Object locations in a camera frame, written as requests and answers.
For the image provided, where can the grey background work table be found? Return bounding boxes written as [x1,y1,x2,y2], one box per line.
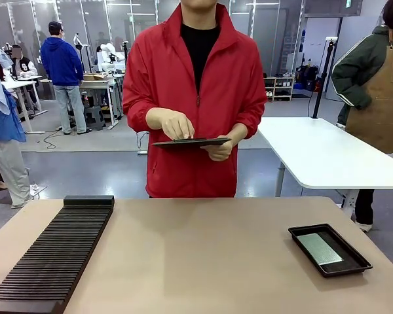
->
[39,75,124,131]

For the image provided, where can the black plastic tray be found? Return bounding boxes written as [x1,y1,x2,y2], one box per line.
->
[288,222,374,279]

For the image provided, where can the white rounded table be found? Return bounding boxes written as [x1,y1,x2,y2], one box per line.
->
[257,116,393,211]

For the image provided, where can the wooden shoe shelf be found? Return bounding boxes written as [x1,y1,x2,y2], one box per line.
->
[263,76,296,103]

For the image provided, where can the grey step stool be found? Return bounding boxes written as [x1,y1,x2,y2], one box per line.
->
[83,105,106,132]

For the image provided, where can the white background desk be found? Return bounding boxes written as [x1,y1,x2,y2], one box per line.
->
[1,75,48,135]

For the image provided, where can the person's left hand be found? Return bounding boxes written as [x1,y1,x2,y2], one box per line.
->
[200,123,248,162]

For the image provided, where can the person's left forearm red sleeve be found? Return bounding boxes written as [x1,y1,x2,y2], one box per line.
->
[236,97,269,142]

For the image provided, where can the black slotted PCB rack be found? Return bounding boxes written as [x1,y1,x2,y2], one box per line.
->
[0,194,115,314]

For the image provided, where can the black equipment bags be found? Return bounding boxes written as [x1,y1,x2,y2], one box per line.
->
[295,58,322,92]

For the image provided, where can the person's right hand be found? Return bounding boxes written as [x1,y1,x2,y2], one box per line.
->
[145,107,195,141]

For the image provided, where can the person in blue hoodie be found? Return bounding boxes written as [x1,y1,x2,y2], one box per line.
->
[39,20,88,136]

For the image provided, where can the person in red jacket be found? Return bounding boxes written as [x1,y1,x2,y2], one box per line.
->
[121,0,269,200]

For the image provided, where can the seated person in varsity jacket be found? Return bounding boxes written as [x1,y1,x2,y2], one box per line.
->
[10,44,40,80]

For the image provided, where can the black pole with white head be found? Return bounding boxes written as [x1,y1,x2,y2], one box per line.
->
[310,36,339,120]

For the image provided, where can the black clipboard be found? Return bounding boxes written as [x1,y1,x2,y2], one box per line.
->
[150,137,233,152]

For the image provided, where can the person's right forearm red sleeve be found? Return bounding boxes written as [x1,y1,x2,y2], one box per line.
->
[121,94,153,135]

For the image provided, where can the person in brown apron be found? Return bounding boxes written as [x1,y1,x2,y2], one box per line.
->
[331,0,393,233]

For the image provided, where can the person in light blue cloth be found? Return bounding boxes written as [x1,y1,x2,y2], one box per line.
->
[0,35,41,211]

